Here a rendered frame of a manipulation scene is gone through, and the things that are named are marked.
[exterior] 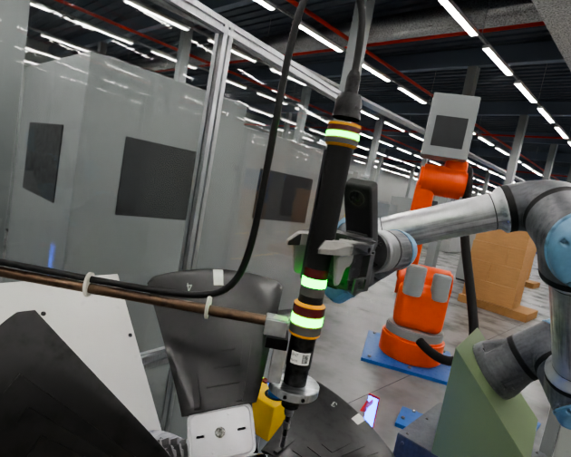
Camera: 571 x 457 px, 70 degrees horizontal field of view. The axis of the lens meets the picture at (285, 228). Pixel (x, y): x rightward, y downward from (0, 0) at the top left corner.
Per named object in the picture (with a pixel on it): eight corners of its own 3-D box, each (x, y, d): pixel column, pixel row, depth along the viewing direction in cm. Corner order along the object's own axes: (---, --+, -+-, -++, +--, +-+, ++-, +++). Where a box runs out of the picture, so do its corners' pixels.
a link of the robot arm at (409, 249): (392, 277, 82) (429, 256, 78) (371, 283, 73) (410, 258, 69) (372, 245, 84) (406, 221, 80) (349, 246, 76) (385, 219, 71)
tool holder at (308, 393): (251, 396, 53) (265, 324, 52) (256, 371, 60) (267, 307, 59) (319, 408, 53) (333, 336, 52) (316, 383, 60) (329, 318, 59)
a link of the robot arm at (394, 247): (404, 234, 69) (361, 225, 74) (395, 234, 66) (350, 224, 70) (395, 277, 70) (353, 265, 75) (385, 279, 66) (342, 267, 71)
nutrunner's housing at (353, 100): (275, 412, 55) (342, 64, 50) (276, 396, 59) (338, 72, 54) (304, 417, 55) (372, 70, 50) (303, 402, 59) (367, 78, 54)
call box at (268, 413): (219, 416, 107) (226, 378, 106) (245, 403, 115) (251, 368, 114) (266, 448, 98) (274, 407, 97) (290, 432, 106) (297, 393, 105)
